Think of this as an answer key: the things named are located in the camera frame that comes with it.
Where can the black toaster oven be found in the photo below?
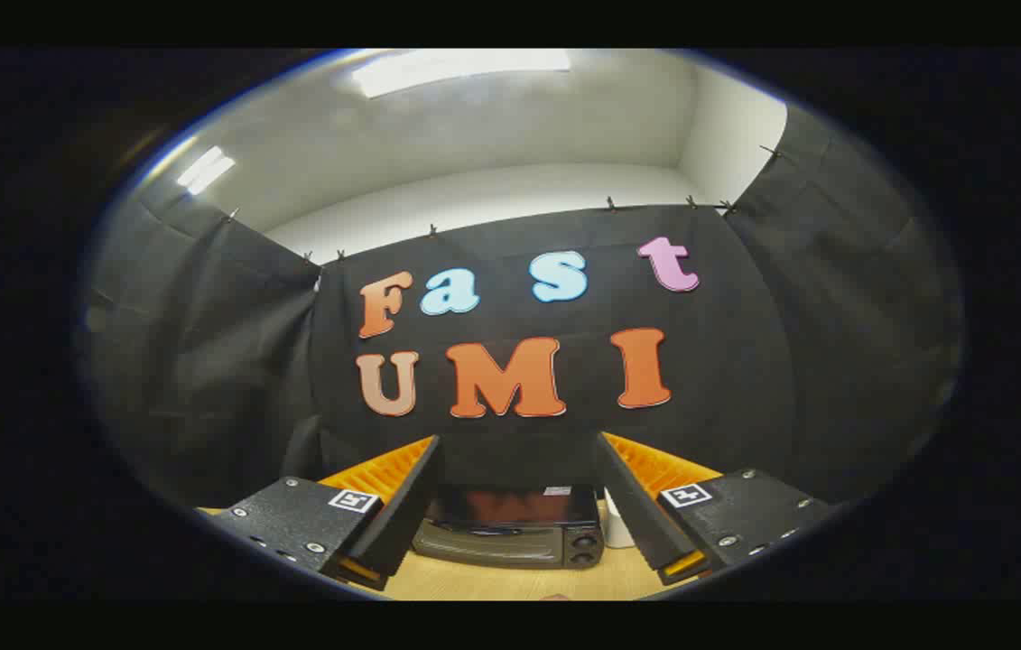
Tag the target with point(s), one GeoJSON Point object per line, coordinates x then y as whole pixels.
{"type": "Point", "coordinates": [510, 542]}

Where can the large ceiling light panel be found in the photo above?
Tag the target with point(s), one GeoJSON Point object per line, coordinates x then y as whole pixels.
{"type": "Point", "coordinates": [456, 70]}

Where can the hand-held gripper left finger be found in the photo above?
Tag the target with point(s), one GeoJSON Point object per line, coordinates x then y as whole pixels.
{"type": "Point", "coordinates": [402, 515]}

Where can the white toaster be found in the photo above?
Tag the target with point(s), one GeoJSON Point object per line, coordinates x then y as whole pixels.
{"type": "Point", "coordinates": [618, 531]}

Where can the small ceiling light panel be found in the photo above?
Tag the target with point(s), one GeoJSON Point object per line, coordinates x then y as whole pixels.
{"type": "Point", "coordinates": [205, 170]}

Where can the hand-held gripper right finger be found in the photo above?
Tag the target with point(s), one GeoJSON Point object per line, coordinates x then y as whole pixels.
{"type": "Point", "coordinates": [632, 506]}

